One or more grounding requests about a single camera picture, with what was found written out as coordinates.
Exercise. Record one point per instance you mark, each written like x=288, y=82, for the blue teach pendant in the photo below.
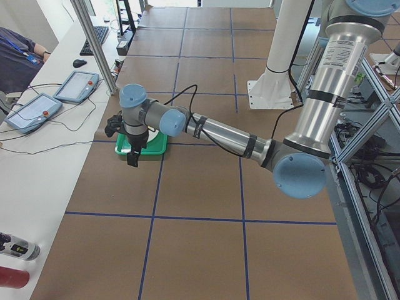
x=34, y=113
x=77, y=87

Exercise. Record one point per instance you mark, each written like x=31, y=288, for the silver bottle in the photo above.
x=18, y=248

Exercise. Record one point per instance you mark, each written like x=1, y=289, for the aluminium frame rail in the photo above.
x=365, y=163

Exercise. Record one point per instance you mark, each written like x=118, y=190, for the blue teach pendant near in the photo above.
x=34, y=113

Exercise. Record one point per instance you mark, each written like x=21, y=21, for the green plastic tray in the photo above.
x=155, y=147

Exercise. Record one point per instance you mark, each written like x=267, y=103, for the aluminium frame post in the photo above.
x=88, y=28

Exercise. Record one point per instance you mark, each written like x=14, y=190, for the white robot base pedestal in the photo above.
x=272, y=90

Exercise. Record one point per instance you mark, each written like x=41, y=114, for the black computer mouse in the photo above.
x=77, y=63

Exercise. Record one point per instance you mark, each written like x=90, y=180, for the black power strip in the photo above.
x=124, y=42

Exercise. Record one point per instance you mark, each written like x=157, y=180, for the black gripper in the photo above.
x=136, y=139

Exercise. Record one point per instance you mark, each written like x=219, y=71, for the blue tape grid lines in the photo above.
x=199, y=223

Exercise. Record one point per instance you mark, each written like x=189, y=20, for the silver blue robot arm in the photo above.
x=298, y=162

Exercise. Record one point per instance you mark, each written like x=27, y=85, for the blue teach pendant far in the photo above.
x=77, y=87

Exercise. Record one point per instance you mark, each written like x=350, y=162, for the person in dark shirt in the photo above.
x=21, y=60

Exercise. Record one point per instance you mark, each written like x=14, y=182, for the red cylinder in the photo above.
x=13, y=278

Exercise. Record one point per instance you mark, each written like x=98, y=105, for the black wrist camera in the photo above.
x=114, y=125

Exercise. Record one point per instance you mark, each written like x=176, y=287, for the white round plate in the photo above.
x=152, y=135

